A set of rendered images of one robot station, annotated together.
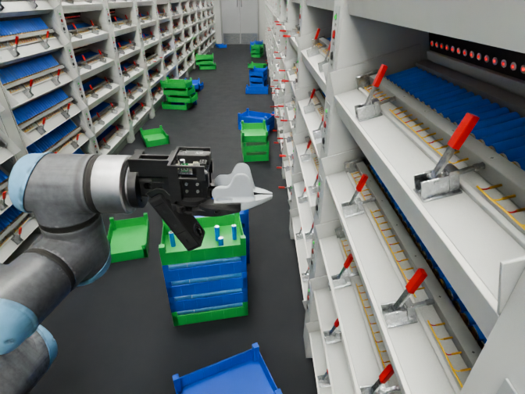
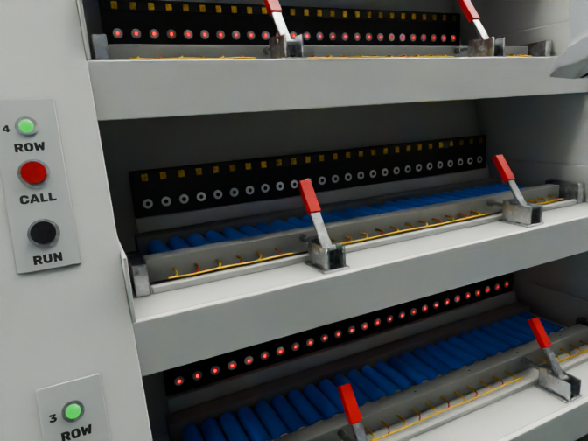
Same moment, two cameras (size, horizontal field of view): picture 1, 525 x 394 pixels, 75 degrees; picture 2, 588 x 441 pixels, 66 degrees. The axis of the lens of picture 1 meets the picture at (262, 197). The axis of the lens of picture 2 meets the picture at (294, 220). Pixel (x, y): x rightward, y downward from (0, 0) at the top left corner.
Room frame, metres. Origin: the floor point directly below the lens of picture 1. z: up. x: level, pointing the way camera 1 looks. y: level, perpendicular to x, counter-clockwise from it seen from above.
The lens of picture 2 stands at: (0.78, 0.20, 0.78)
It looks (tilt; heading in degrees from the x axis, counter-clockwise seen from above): 3 degrees up; 246
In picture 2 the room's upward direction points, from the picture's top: 11 degrees counter-clockwise
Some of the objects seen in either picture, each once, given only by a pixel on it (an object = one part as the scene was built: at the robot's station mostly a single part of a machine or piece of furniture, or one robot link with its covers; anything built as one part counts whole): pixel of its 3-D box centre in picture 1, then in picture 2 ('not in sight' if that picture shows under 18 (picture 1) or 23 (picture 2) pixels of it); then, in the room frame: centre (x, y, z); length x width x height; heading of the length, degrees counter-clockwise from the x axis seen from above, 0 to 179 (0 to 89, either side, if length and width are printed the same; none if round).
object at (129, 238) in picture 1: (127, 236); not in sight; (1.44, 0.71, 0.04); 0.30 x 0.20 x 0.08; 15
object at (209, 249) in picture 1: (202, 234); not in sight; (1.03, 0.22, 0.36); 0.30 x 0.20 x 0.08; 100
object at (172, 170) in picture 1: (173, 180); not in sight; (0.46, 0.14, 0.89); 0.12 x 0.08 x 0.09; 91
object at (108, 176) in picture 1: (121, 183); not in sight; (0.46, 0.22, 0.89); 0.10 x 0.05 x 0.09; 1
